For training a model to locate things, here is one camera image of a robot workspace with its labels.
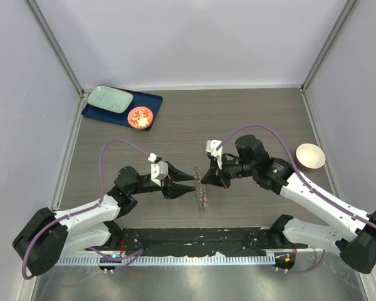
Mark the purple cable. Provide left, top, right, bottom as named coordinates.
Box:
left=217, top=124, right=376, bottom=274
left=21, top=139, right=154, bottom=280

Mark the red patterned small bowl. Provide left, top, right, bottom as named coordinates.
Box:
left=127, top=106, right=154, bottom=130

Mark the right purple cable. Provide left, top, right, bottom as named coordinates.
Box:
left=217, top=124, right=376, bottom=274

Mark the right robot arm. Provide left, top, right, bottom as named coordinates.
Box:
left=201, top=135, right=376, bottom=274

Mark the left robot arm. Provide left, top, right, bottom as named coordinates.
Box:
left=13, top=161, right=195, bottom=280

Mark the white brown bowl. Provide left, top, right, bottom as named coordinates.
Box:
left=295, top=143, right=326, bottom=170

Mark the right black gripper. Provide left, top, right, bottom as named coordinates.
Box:
left=202, top=152, right=256, bottom=189

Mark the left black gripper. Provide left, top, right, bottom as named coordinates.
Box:
left=129, top=162, right=195, bottom=199

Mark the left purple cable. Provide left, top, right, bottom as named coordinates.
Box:
left=21, top=139, right=154, bottom=280

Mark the light green rectangular plate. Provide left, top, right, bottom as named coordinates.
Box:
left=87, top=85, right=133, bottom=114

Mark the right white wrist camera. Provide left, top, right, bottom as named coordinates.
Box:
left=205, top=140, right=222, bottom=169

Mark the slotted cable duct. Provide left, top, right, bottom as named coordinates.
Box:
left=56, top=253, right=275, bottom=268

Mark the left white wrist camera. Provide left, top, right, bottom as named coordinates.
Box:
left=148, top=153, right=169, bottom=186

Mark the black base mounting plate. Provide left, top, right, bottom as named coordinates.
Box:
left=94, top=227, right=308, bottom=257

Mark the large metal keyring with rings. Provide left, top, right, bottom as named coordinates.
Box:
left=192, top=167, right=208, bottom=210

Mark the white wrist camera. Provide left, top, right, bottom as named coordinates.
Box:
left=205, top=140, right=222, bottom=169
left=148, top=153, right=169, bottom=186

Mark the dark blue tray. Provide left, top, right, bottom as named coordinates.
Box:
left=82, top=86, right=163, bottom=131

